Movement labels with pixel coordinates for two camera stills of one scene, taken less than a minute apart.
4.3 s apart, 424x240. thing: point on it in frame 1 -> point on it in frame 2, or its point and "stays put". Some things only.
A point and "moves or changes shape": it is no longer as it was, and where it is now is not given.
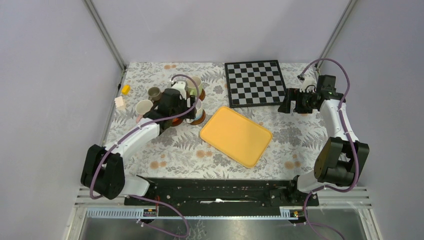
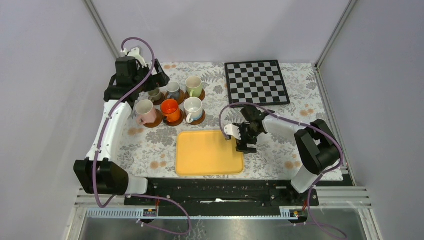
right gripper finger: [291, 94] -> [242, 147]
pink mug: [142, 107] stays put
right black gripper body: [306, 103] -> [248, 135]
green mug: [191, 87] stays put
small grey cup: [154, 93] stays put
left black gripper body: [182, 104] -> [153, 81]
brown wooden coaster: [200, 120] stays put
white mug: [198, 106] stays put
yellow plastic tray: [236, 136] moves or changes shape
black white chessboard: [254, 84] stays put
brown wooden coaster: [203, 95] stays put
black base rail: [223, 193] stays put
